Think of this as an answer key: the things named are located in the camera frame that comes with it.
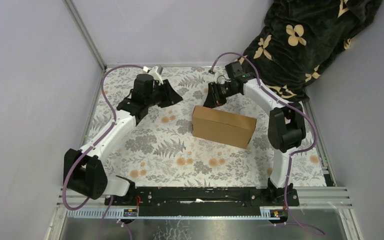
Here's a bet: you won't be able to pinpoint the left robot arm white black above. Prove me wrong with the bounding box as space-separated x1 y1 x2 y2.
63 73 183 206

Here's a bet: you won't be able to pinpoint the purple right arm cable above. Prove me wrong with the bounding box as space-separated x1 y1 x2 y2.
209 52 327 237

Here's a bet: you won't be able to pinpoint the black floral blanket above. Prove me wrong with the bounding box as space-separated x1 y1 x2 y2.
238 0 381 102

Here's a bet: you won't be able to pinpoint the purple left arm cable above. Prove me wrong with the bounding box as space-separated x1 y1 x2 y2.
62 64 148 240

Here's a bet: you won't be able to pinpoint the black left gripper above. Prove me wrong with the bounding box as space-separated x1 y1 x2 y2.
144 79 183 109

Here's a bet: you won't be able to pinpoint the brown cardboard box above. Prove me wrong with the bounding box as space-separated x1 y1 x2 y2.
191 105 257 149

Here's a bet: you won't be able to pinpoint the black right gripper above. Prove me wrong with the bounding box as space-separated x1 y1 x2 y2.
202 82 239 112

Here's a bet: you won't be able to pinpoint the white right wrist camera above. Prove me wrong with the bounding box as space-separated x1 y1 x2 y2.
214 72 227 85

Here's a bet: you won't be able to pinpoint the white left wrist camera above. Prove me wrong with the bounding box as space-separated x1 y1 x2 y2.
142 65 163 84

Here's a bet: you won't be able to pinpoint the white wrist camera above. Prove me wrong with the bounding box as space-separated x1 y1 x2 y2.
142 65 163 84
214 72 227 85

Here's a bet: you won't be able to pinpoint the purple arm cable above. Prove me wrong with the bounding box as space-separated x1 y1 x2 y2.
209 52 327 237
62 64 148 240

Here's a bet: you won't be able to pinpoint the aluminium frame rails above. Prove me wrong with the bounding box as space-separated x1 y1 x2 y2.
65 186 352 220

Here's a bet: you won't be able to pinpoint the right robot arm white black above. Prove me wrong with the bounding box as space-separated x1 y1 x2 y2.
203 61 307 206

